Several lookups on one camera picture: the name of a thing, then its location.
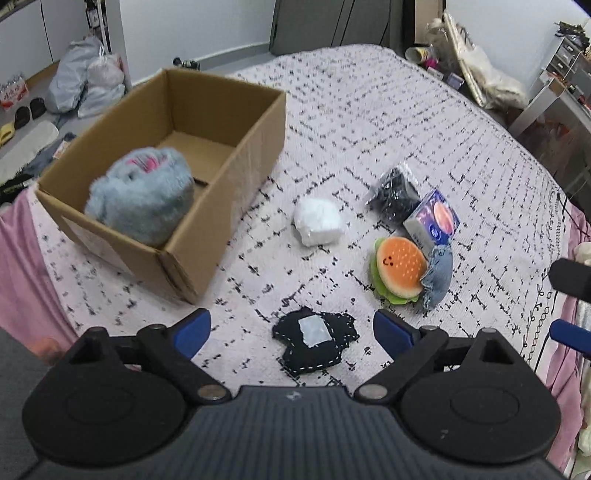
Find white soft foam lump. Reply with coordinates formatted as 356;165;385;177
294;196;345;247

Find brown cardboard box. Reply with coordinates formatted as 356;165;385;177
36;68;288;305

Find blue denim pouch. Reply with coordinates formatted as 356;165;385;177
419;244;454;308

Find grey plush toy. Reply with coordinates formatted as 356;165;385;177
84;147;196;247

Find pack of water bottles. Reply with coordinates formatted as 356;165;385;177
0;76;29;112

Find black stitched fabric patch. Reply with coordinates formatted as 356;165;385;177
271;311;361;374

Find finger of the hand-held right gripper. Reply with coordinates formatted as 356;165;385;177
549;258;591;304
549;319;591;359

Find grey drawer organiser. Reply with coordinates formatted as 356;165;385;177
545;21;591;81

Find pink bed sheet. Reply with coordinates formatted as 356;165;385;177
0;189;591;472

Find white cabinet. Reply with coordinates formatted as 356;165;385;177
0;0;90;81

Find pale flat plastic bag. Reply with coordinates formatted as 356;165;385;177
78;83;127;119

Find leaning canvas frame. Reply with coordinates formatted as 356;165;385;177
442;10;486;108

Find black item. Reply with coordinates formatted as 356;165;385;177
365;164;423;227

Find white floor towel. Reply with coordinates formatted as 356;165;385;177
0;121;60;183

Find black cable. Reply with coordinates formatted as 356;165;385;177
555;191;591;223

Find white desk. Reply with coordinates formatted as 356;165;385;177
508;74;591;139

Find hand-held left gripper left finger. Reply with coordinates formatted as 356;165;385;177
60;308;232;405

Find hamburger plush toy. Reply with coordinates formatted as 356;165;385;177
370;236;428;305

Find grey door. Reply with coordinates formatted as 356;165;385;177
269;0;403;56

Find white knotted plastic bag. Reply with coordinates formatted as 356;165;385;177
88;46;126;89

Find purple tissue packet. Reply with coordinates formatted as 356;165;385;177
403;188;461;245

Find grey cloth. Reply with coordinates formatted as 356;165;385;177
0;330;52;480

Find white black-patterned blanket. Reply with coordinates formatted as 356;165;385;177
28;44;578;402

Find cream tote bag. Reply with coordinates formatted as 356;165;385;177
462;44;529;110

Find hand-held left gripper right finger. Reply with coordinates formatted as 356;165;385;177
353;308;532;402

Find large grey plastic bag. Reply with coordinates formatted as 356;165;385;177
46;36;105;114

